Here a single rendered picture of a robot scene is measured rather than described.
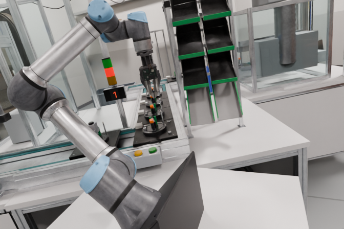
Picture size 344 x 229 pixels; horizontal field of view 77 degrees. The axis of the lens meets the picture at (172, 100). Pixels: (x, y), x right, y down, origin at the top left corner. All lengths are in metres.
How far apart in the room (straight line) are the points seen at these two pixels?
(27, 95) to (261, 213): 0.87
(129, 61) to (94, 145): 5.06
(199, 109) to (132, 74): 4.77
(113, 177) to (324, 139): 2.01
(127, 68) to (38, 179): 4.86
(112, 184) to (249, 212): 0.47
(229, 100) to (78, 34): 0.83
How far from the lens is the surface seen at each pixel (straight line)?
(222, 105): 1.23
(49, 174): 1.29
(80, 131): 0.88
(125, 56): 5.88
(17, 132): 2.13
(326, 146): 2.44
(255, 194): 0.93
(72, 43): 0.80
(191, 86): 1.11
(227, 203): 0.90
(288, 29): 2.02
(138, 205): 0.68
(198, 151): 1.19
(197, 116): 1.19
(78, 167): 1.23
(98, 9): 0.79
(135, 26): 0.89
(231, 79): 1.15
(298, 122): 2.16
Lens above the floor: 1.49
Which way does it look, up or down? 17 degrees down
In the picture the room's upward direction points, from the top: 11 degrees counter-clockwise
